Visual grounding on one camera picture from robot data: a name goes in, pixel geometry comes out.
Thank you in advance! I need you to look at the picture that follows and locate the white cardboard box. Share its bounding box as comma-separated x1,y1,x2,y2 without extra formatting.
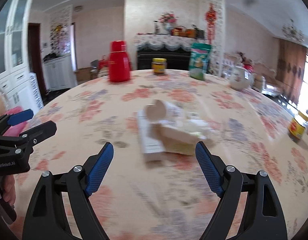
137,109,165,162

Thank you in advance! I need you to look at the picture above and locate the paper bag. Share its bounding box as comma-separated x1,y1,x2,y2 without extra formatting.
144,100,216,155

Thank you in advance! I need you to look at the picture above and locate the pink lined trash bin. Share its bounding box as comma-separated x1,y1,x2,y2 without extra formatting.
3,106,27,137

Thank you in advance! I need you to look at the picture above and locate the person's left hand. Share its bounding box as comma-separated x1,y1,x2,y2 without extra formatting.
3,175,16,206

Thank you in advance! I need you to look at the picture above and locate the white glass door cabinet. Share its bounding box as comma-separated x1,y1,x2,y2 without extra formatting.
0,0,39,114

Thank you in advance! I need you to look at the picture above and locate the low white cabinet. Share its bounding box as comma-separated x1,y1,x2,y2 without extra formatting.
43,55,78,91

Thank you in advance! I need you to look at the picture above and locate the yellow label jar right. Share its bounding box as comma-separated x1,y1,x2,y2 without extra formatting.
288,111,308,142

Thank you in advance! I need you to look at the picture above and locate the red handbag on floor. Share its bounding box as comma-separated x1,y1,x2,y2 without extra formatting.
98,55,108,70

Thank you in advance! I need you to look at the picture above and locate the red thermos jug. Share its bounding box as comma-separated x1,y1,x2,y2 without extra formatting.
108,41,131,83

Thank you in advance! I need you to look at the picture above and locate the yellow lid jar far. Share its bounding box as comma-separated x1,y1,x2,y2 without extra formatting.
151,58,166,75

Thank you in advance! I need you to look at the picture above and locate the white sofa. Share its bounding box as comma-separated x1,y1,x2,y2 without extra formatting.
221,53,283,97

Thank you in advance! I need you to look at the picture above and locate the white floral teapot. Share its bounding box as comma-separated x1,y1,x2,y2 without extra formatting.
229,66,254,90

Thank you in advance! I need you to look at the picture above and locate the floral lace piano cover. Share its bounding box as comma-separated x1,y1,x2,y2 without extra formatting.
134,34,206,51

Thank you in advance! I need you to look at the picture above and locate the brown curtain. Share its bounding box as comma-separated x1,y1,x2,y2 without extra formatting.
276,39,307,105

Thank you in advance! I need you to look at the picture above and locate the black piano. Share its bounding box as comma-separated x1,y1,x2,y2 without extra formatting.
137,46,191,70

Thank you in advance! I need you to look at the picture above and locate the pink flower vase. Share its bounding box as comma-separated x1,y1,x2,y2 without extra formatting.
158,12,177,34

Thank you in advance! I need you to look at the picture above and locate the green snack bag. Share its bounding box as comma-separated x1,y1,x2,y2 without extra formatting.
189,42,213,81

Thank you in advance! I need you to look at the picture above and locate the chandelier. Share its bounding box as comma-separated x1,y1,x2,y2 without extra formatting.
282,19,304,43

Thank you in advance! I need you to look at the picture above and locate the black handbag on piano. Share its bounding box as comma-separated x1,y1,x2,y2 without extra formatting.
192,24,205,40

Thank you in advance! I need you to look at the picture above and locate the red chinese knot ornament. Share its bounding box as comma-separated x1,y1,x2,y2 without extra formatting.
205,3,217,44

